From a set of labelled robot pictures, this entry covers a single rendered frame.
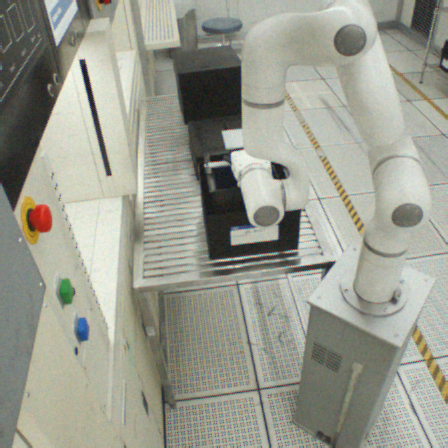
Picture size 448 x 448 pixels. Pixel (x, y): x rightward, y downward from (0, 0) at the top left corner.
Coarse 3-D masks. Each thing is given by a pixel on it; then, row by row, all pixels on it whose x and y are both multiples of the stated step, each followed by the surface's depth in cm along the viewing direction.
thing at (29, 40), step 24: (0, 0) 56; (24, 0) 65; (0, 24) 55; (24, 24) 64; (0, 48) 54; (24, 48) 63; (0, 72) 53; (24, 72) 62; (0, 96) 53; (0, 120) 52; (24, 216) 58
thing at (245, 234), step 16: (208, 192) 153; (208, 208) 153; (208, 224) 126; (224, 224) 127; (240, 224) 128; (288, 224) 130; (208, 240) 131; (224, 240) 131; (240, 240) 131; (256, 240) 132; (272, 240) 133; (288, 240) 134; (208, 256) 135; (224, 256) 135; (240, 256) 136
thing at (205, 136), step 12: (204, 120) 183; (216, 120) 182; (228, 120) 181; (240, 120) 181; (192, 132) 175; (204, 132) 175; (216, 132) 174; (192, 144) 169; (204, 144) 168; (216, 144) 167; (192, 156) 179
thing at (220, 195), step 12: (228, 132) 129; (240, 132) 128; (228, 144) 124; (240, 144) 123; (204, 156) 138; (216, 156) 140; (204, 168) 131; (276, 168) 140; (216, 192) 124; (228, 192) 125; (240, 192) 125; (216, 204) 127; (228, 204) 127; (240, 204) 128
